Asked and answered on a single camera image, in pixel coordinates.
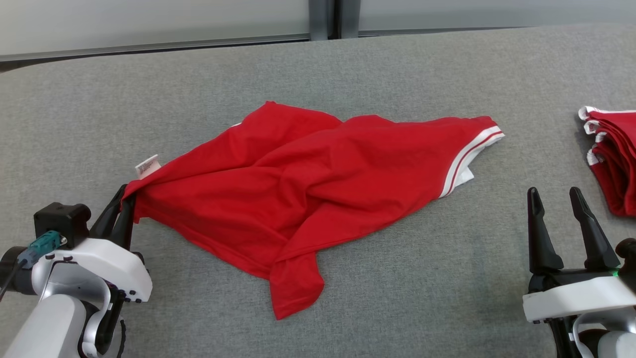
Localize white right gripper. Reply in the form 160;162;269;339
522;186;636;324

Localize left camera cable teal plug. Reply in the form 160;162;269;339
0;230;68;302

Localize red shorts white trim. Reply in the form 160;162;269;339
578;105;636;217

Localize grey partition post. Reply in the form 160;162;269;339
308;0;361;41

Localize red shirt white striped trim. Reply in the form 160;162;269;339
122;101;505;320

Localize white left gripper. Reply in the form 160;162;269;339
31;184;154;303

